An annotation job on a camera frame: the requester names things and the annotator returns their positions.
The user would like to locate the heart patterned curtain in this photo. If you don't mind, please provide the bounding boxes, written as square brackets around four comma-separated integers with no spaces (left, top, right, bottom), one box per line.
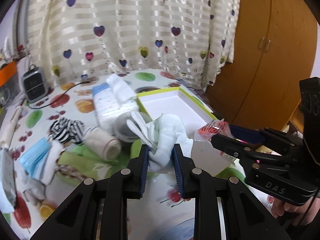
[25,0,240,88]

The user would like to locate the white gloves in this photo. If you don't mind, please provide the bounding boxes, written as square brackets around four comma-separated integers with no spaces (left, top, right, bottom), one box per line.
[126,111,193,173]

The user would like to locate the wet wipes pack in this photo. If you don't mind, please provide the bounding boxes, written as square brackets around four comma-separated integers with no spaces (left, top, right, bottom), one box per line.
[0,148,17,213]

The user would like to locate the rolled white paper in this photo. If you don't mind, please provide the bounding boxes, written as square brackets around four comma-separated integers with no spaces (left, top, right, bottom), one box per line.
[1,106,22,149]

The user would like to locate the orange lidded storage box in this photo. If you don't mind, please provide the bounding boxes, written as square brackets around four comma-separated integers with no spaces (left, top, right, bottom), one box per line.
[0,61,20,107]

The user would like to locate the white plastic bag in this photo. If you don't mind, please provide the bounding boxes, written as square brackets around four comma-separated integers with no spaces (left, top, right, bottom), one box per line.
[106,74,136,105]

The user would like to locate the black white striped cloth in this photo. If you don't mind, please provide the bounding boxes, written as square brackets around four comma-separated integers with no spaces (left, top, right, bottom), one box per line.
[49,118,85,145]

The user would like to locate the black heater cable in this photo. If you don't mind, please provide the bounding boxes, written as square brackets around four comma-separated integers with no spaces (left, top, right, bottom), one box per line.
[27,78,98,110]

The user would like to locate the blue face masks stack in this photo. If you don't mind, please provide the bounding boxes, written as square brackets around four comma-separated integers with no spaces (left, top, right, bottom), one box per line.
[19,138,51,180]

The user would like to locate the green patterned cloth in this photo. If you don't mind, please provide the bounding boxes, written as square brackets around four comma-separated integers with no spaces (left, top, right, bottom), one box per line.
[55,145,130,186]

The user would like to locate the grey sock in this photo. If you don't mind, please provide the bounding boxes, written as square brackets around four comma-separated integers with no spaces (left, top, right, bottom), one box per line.
[22,177,46,206]

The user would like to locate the blue white tissue pack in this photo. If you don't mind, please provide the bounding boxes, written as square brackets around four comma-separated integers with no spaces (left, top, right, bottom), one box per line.
[92,83,139,133]

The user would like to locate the grey portable heater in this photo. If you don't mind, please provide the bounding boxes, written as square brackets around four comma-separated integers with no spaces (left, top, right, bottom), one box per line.
[21,64,49,103]

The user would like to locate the lime green cardboard tray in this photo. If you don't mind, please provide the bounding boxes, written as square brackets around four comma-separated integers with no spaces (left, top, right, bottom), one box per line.
[137,87,242,179]

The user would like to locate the floral pink plastic bag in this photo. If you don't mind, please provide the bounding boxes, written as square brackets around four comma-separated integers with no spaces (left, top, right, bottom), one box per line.
[191,119,235,165]

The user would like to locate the brown wooden wardrobe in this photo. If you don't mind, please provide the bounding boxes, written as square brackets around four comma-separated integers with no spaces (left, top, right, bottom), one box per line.
[207,0,317,130]

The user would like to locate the clear plastic round container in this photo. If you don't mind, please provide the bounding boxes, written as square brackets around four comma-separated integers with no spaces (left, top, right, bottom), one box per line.
[113,112,141,143]

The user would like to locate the white striped towel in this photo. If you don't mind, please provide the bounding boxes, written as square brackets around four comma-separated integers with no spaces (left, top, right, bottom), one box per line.
[84,127,121,161]

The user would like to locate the person's right hand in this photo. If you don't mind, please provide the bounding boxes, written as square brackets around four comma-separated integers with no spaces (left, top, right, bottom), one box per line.
[271,198,320,226]

